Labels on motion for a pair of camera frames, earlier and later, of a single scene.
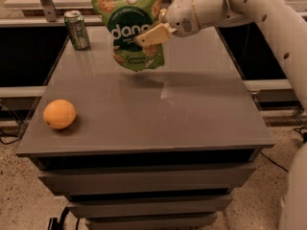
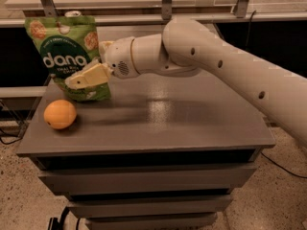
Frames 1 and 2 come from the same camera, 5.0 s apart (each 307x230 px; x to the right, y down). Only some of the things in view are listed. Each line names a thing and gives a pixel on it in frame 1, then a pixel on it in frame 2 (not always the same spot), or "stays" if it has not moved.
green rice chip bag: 128,11 -> 67,45
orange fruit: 59,114 stays
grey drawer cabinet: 158,149 stays
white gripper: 178,17 -> 119,58
